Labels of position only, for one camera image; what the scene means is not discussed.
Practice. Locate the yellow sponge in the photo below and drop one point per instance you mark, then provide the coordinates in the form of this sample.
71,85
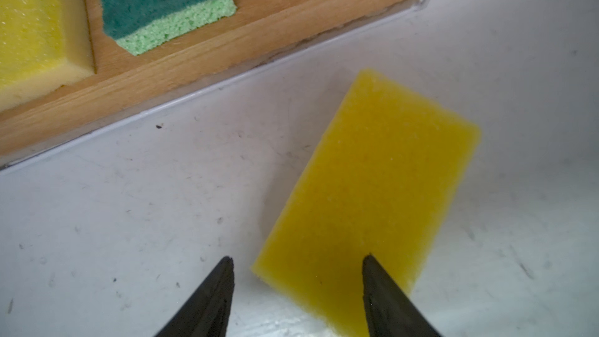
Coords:
45,44
379,182

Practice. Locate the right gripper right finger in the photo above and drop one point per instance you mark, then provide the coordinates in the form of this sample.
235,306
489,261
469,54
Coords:
389,312

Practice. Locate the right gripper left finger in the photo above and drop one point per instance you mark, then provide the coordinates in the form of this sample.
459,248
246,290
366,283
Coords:
206,313

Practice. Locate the white wire wooden shelf unit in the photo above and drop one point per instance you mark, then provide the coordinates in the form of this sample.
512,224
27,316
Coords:
260,32

